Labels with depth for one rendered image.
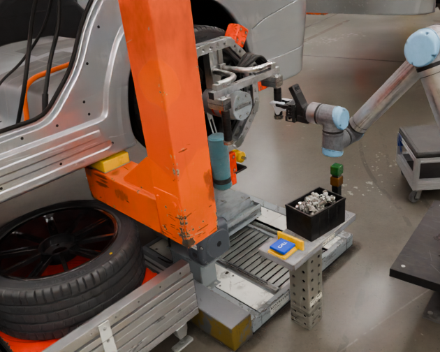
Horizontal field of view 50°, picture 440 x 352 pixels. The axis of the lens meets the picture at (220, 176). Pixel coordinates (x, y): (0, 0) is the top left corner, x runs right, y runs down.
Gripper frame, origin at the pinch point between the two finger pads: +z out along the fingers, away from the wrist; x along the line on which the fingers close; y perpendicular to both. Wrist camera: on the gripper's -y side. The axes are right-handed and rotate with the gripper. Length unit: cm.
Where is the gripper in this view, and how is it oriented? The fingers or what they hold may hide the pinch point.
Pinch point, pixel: (274, 100)
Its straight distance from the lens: 224.0
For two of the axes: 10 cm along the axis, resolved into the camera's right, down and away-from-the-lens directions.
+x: 7.0, -3.9, 6.0
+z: -7.1, -2.6, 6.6
